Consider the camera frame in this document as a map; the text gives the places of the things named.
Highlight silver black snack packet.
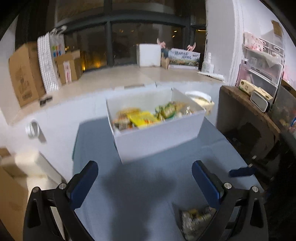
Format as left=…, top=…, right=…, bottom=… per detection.
left=179, top=206, right=216, bottom=240

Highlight large green snack bag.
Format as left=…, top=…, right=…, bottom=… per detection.
left=154, top=101, right=185, bottom=121

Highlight yellow Kuromi popcorn bag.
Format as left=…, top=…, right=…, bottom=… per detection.
left=127, top=111, right=160, bottom=128

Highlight cartoon print snack bag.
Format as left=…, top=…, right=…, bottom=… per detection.
left=112, top=108, right=136, bottom=131

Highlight brown wooden side table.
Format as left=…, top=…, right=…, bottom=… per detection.
left=218, top=84, right=282, bottom=144

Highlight cream sofa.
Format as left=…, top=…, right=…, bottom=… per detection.
left=11, top=150, right=64, bottom=201

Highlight flat brown cardboard sheet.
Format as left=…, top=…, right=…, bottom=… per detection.
left=1, top=147, right=28, bottom=240

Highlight white framed mirror device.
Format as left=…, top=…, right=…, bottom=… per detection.
left=250, top=91, right=270, bottom=113

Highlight white tape roll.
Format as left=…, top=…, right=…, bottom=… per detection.
left=26, top=120, right=40, bottom=139

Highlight white open storage box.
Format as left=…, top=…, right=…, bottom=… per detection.
left=106, top=87, right=206, bottom=164

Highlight black scissors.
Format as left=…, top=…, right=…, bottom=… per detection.
left=39, top=96, right=53, bottom=107

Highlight rolled white paper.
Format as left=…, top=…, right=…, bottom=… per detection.
left=197, top=71, right=224, bottom=82

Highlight clear plastic drawer organizer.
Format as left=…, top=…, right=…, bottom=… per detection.
left=236, top=38, right=285, bottom=96

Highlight white spray bottle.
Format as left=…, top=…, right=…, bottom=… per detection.
left=202, top=52, right=214, bottom=73

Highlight small open cardboard box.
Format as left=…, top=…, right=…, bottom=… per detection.
left=55, top=50, right=83, bottom=85

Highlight landscape printed long box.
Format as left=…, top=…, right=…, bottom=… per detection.
left=168, top=48, right=201, bottom=70

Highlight pink floral pouch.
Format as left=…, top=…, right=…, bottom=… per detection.
left=243, top=32, right=265, bottom=52

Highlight large brown cardboard box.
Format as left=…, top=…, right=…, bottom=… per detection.
left=9, top=42, right=46, bottom=107

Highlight white dotted paper bag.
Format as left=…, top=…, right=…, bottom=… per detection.
left=37, top=25, right=67, bottom=94

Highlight white foam box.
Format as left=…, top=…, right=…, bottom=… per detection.
left=137, top=44, right=161, bottom=68

